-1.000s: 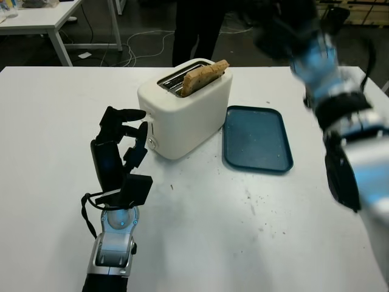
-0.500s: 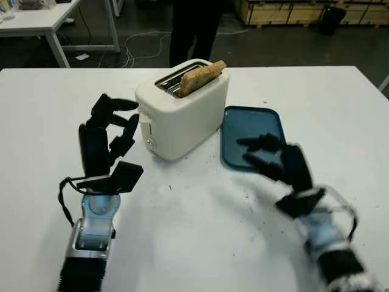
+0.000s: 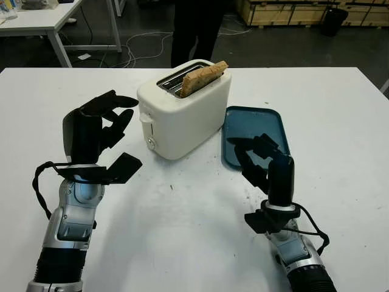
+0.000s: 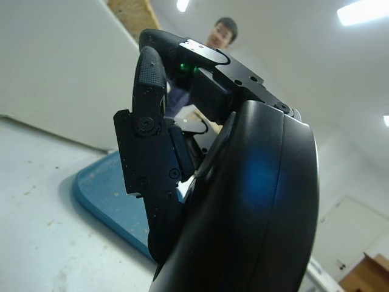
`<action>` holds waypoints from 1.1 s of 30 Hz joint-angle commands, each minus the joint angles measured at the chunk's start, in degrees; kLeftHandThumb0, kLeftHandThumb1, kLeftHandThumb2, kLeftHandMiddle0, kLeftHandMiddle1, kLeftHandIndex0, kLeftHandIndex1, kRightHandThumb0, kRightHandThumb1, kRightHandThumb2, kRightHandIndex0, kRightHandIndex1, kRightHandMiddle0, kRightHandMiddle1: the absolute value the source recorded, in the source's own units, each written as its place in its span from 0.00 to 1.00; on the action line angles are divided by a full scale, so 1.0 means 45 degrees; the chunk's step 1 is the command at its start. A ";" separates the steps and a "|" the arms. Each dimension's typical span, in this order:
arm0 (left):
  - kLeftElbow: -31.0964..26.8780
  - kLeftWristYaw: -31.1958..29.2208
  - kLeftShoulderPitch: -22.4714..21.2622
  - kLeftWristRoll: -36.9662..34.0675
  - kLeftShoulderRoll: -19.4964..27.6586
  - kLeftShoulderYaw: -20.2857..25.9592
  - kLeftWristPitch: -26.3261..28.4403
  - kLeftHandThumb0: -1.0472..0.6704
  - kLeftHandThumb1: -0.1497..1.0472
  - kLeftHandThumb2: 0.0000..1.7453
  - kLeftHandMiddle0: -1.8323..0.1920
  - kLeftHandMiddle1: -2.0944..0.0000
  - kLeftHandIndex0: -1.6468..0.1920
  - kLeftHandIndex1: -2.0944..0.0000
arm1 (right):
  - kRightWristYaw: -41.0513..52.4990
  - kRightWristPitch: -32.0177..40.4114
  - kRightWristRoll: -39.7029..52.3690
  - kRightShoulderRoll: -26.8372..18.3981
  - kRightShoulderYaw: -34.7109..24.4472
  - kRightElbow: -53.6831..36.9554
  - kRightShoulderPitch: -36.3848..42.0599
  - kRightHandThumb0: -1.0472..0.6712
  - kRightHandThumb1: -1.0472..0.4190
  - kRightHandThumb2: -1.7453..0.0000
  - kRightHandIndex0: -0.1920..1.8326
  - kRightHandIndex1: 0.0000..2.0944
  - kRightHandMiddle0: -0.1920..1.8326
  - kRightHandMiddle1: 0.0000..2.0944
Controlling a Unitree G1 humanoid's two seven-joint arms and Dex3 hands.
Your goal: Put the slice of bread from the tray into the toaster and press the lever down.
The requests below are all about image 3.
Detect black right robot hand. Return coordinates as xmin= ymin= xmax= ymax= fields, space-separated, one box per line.
xmin=226 ymin=132 xmax=296 ymax=211

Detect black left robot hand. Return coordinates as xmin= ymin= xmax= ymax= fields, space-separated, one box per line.
xmin=61 ymin=89 xmax=140 ymax=165

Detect brown slice of bread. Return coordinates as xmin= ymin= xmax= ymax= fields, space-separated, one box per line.
xmin=179 ymin=60 xmax=230 ymax=99

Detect blue plastic tray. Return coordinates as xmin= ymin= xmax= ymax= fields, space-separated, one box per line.
xmin=221 ymin=105 xmax=291 ymax=172

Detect cream white two-slot toaster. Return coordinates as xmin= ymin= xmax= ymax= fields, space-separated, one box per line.
xmin=136 ymin=58 xmax=233 ymax=161

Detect white desk with metal legs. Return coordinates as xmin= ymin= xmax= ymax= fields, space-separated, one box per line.
xmin=0 ymin=0 xmax=123 ymax=69

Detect person in dark clothes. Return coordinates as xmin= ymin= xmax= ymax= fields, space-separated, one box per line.
xmin=170 ymin=0 xmax=225 ymax=69

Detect black waste bin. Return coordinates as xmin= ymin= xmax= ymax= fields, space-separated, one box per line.
xmin=320 ymin=7 xmax=349 ymax=38

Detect stacked wooden crates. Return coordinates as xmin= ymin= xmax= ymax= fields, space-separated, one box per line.
xmin=238 ymin=0 xmax=389 ymax=29

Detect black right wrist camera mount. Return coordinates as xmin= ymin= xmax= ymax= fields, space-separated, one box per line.
xmin=244 ymin=206 xmax=301 ymax=235

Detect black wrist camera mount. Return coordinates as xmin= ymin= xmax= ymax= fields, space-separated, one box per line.
xmin=55 ymin=151 xmax=144 ymax=186
xmin=244 ymin=206 xmax=301 ymax=235

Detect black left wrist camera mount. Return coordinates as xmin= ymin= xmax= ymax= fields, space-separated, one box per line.
xmin=55 ymin=151 xmax=144 ymax=186

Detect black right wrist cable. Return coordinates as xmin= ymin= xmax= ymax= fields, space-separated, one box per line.
xmin=291 ymin=203 xmax=331 ymax=254

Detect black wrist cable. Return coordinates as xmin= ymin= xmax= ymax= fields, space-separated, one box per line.
xmin=291 ymin=203 xmax=331 ymax=254
xmin=31 ymin=161 xmax=66 ymax=220

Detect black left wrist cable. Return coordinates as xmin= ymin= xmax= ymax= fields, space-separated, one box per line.
xmin=31 ymin=161 xmax=66 ymax=220

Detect white cable on floor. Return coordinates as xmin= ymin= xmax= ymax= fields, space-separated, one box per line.
xmin=123 ymin=29 xmax=174 ymax=69

